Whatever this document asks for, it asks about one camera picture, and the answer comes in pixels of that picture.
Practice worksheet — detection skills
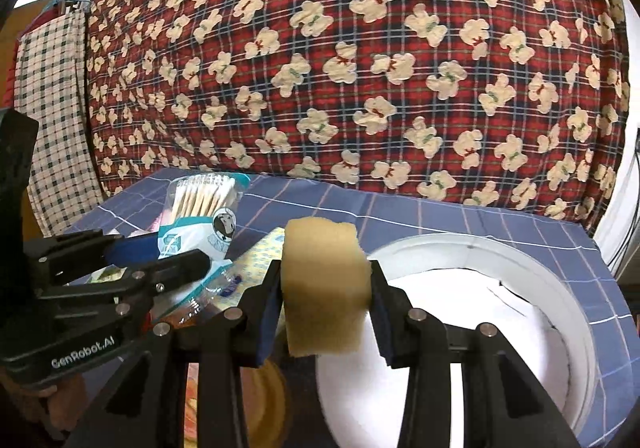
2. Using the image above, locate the yellow sponge block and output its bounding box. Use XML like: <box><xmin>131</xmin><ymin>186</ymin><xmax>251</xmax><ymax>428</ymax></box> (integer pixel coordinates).
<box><xmin>281</xmin><ymin>217</ymin><xmax>371</xmax><ymax>357</ymax></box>

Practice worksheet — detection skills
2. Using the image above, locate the left hand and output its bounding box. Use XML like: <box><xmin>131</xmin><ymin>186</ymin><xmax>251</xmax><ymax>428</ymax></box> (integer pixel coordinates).
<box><xmin>1</xmin><ymin>369</ymin><xmax>88</xmax><ymax>432</ymax></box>

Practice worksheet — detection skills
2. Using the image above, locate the blue checked bed sheet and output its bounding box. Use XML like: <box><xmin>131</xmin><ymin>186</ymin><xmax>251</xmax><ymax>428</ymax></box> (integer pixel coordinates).
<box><xmin>64</xmin><ymin>167</ymin><xmax>640</xmax><ymax>448</ymax></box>

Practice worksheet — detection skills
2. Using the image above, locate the cotton swab pack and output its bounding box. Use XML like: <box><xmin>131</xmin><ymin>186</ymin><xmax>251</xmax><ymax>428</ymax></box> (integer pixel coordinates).
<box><xmin>157</xmin><ymin>173</ymin><xmax>250</xmax><ymax>261</ymax></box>

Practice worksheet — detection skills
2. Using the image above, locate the yellow patterned tissue box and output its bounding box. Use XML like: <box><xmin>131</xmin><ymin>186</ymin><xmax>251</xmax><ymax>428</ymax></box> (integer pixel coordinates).
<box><xmin>196</xmin><ymin>227</ymin><xmax>284</xmax><ymax>321</ymax></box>

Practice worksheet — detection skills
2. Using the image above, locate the round yellow pink tin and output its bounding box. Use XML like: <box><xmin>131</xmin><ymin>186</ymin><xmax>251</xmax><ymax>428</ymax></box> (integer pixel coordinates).
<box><xmin>183</xmin><ymin>360</ymin><xmax>291</xmax><ymax>447</ymax></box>

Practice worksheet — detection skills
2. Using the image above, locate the round white metal basin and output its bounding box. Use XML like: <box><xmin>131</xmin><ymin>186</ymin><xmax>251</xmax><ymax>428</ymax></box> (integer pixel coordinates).
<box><xmin>314</xmin><ymin>232</ymin><xmax>599</xmax><ymax>448</ymax></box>

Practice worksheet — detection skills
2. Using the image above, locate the green white checked cloth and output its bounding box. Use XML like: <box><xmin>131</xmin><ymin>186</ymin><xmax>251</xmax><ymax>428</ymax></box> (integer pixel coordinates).
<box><xmin>14</xmin><ymin>11</ymin><xmax>103</xmax><ymax>237</ymax></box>

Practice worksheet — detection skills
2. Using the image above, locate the red plaid bear quilt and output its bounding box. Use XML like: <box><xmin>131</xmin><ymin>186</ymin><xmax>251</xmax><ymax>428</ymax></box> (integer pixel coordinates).
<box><xmin>87</xmin><ymin>0</ymin><xmax>629</xmax><ymax>232</ymax></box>

